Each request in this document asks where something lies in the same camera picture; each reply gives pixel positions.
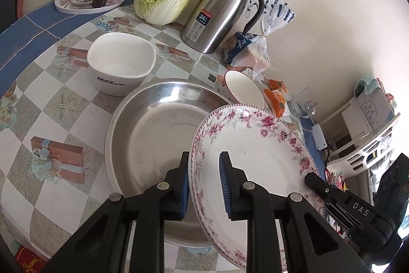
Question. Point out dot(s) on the round plate pink floral rim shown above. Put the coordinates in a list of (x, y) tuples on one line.
[(255, 145)]

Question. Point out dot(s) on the white square bowl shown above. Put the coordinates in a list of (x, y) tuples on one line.
[(121, 52)]

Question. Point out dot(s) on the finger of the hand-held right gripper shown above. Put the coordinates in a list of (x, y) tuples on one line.
[(314, 182)]

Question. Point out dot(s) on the white plastic basket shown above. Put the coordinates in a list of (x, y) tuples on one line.
[(367, 154)]

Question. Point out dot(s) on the colourful plastic clips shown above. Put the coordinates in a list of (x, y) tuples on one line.
[(335, 178)]

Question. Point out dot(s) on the blue plaid cloth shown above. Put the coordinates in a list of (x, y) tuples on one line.
[(28, 33)]

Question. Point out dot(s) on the red embroidered cushion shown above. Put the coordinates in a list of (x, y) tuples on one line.
[(28, 260)]

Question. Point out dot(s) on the bagged bread loaf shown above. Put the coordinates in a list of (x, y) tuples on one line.
[(255, 52)]

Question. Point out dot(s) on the white shelf unit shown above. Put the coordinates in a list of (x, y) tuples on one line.
[(345, 119)]

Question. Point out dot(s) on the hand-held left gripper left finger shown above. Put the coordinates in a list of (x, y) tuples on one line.
[(183, 193)]

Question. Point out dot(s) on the white bowl strawberry print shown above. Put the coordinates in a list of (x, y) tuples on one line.
[(242, 87)]

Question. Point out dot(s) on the white power adapter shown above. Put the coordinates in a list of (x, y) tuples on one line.
[(319, 137)]

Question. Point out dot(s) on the stainless steel thermos jug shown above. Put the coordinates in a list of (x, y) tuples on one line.
[(217, 14)]

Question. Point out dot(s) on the large stainless steel basin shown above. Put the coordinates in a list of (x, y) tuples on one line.
[(153, 126)]

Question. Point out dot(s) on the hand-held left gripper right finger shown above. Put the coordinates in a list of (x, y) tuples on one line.
[(225, 186)]

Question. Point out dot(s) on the dark grey cabinet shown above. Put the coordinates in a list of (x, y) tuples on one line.
[(8, 4)]

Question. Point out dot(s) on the white oval floral tray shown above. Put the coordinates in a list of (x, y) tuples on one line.
[(64, 8)]

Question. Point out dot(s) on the white printed box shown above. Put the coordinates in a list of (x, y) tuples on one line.
[(375, 103)]

